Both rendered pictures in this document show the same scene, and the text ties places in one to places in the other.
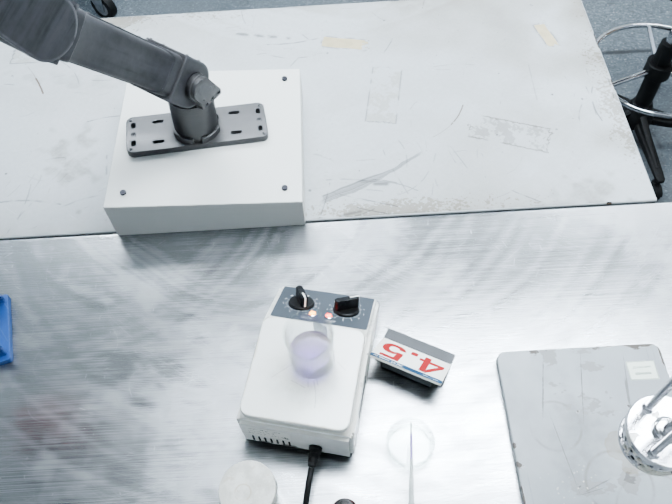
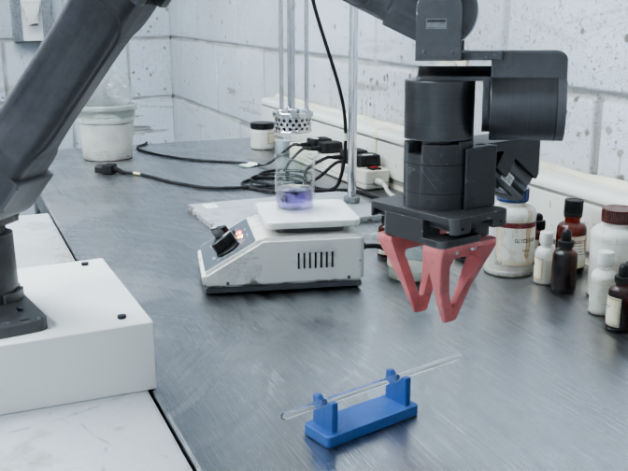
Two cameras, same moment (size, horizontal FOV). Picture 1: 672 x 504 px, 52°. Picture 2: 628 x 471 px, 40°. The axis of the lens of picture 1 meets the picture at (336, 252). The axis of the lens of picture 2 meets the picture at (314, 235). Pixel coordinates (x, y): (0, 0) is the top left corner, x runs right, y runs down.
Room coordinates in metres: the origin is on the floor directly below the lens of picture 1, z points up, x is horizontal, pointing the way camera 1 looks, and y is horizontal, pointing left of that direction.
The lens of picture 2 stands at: (0.74, 1.03, 1.24)
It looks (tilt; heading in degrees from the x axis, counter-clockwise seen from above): 15 degrees down; 246
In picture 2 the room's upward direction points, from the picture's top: straight up
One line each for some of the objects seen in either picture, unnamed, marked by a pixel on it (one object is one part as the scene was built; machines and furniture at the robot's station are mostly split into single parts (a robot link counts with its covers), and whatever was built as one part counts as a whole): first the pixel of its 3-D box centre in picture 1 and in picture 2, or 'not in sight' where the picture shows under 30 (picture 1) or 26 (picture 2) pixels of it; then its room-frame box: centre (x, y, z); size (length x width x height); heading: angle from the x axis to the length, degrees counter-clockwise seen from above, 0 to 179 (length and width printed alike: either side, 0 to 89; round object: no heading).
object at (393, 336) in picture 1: (413, 355); not in sight; (0.35, -0.08, 0.92); 0.09 x 0.06 x 0.04; 61
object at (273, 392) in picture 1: (304, 372); (306, 213); (0.31, 0.04, 0.98); 0.12 x 0.12 x 0.01; 76
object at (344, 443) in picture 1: (311, 366); (286, 247); (0.33, 0.04, 0.94); 0.22 x 0.13 x 0.08; 166
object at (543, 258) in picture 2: not in sight; (545, 257); (0.04, 0.19, 0.93); 0.03 x 0.03 x 0.07
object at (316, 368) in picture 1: (310, 349); (296, 181); (0.31, 0.03, 1.02); 0.06 x 0.05 x 0.08; 0
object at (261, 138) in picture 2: not in sight; (263, 135); (-0.01, -0.96, 0.93); 0.06 x 0.06 x 0.06
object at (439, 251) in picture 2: not in sight; (438, 264); (0.35, 0.43, 1.03); 0.07 x 0.07 x 0.09; 13
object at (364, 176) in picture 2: not in sight; (335, 162); (-0.04, -0.60, 0.92); 0.40 x 0.06 x 0.04; 89
